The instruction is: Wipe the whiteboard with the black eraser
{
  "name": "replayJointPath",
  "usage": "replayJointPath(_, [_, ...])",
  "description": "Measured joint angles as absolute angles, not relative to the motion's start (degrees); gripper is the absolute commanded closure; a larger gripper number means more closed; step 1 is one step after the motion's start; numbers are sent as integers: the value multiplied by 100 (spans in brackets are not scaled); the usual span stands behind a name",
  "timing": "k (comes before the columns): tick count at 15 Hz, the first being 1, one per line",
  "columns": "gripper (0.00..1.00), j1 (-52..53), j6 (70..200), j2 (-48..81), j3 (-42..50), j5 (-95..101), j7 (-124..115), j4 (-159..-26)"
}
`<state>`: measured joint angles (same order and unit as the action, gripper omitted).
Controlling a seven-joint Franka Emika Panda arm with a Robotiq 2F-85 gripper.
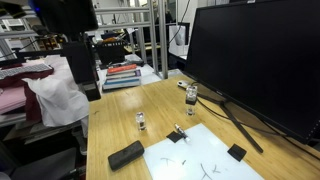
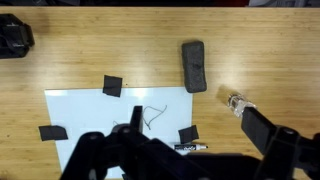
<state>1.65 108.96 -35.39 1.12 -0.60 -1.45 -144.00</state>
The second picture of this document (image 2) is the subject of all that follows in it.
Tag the short clear glass stopper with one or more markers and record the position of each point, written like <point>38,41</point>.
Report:
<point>237,102</point>

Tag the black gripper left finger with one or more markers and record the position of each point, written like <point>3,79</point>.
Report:
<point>100,156</point>

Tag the black dry erase marker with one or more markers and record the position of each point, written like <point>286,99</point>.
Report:
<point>190,147</point>

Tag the black clamp mount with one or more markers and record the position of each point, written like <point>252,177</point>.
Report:
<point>13,36</point>

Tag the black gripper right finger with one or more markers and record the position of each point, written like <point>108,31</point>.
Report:
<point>286,150</point>

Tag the white whiteboard sheet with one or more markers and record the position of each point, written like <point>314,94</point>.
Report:
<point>86,110</point>

